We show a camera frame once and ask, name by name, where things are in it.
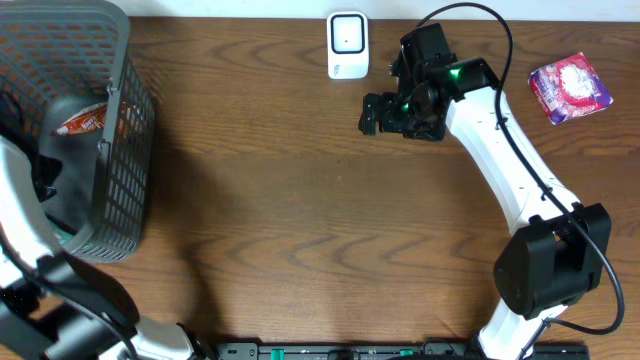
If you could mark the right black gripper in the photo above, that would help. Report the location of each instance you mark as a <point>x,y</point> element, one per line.
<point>387,120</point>

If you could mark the purple pink snack packet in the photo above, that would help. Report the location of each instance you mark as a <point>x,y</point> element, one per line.
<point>569,88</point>

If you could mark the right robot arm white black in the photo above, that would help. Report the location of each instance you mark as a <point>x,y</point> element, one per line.
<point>555,253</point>

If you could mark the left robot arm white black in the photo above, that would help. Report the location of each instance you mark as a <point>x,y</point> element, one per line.
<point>54,305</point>

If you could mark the white barcode scanner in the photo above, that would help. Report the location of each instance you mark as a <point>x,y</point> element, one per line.
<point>347,45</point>

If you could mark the orange snack packet in basket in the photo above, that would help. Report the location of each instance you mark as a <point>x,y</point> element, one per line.
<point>89,119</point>

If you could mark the grey plastic mesh basket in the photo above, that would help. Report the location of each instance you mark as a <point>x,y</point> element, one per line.
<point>58,57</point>

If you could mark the black mounting rail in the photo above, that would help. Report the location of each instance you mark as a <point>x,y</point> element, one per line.
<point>430,350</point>

